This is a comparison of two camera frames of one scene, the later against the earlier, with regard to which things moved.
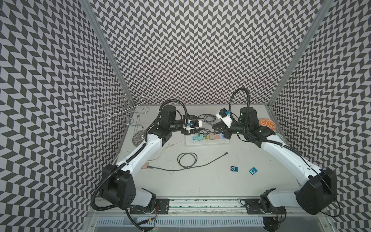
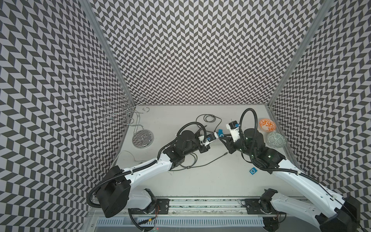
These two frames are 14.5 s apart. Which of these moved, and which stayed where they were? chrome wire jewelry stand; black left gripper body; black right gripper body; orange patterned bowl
Moved: black left gripper body; black right gripper body
Stayed: orange patterned bowl; chrome wire jewelry stand
